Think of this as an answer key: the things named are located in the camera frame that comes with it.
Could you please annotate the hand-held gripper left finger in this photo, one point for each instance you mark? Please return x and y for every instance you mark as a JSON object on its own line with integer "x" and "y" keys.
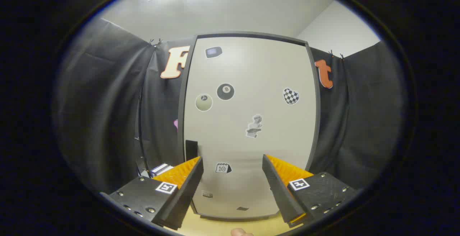
{"x": 187, "y": 189}

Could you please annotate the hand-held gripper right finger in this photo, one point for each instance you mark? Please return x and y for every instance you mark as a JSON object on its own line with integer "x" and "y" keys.
{"x": 278, "y": 189}

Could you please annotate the beige cabinet door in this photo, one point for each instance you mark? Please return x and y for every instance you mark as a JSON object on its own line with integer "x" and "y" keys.
{"x": 251, "y": 77}

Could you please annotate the dark grey cabinet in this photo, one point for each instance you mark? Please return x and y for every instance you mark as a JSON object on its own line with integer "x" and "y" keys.
{"x": 180, "y": 121}

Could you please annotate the thin black stand pole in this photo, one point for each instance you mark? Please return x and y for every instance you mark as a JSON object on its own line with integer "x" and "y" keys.
{"x": 139, "y": 121}

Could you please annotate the black backdrop cloth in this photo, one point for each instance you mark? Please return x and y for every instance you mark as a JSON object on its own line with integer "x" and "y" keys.
{"x": 107, "y": 103}

